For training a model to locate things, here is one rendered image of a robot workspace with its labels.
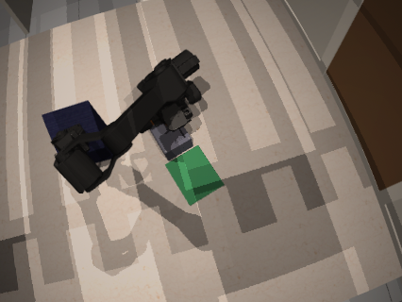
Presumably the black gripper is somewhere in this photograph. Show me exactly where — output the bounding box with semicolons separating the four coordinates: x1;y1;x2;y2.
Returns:
140;80;202;133

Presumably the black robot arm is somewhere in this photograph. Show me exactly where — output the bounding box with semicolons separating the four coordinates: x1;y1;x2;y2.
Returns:
50;49;200;193

